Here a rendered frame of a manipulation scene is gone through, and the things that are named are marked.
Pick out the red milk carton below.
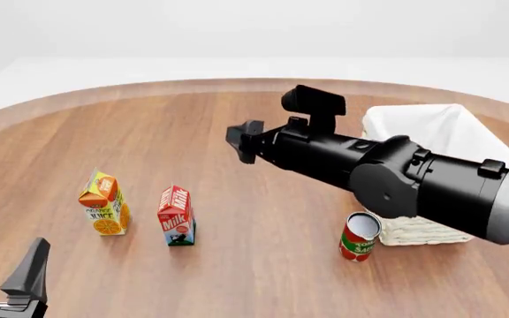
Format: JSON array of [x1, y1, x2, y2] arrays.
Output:
[[156, 183, 197, 247]]

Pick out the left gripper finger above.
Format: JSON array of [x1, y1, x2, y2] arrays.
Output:
[[0, 236, 52, 305]]

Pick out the orange juice carton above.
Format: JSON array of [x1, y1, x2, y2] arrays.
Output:
[[77, 167, 133, 238]]

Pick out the red tomato sauce can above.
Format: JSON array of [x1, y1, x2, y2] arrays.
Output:
[[338, 210, 384, 263]]

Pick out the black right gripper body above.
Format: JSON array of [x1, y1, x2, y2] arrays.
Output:
[[239, 126, 281, 167]]

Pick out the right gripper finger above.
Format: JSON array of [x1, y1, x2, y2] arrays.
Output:
[[232, 141, 257, 166], [225, 119, 266, 146]]

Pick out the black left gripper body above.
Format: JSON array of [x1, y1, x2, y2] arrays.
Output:
[[0, 296, 49, 318]]

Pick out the white wicker basket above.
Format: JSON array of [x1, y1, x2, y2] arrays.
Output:
[[360, 102, 509, 247]]

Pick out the white cloth basket liner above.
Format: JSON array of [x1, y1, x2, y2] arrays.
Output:
[[361, 102, 509, 182]]

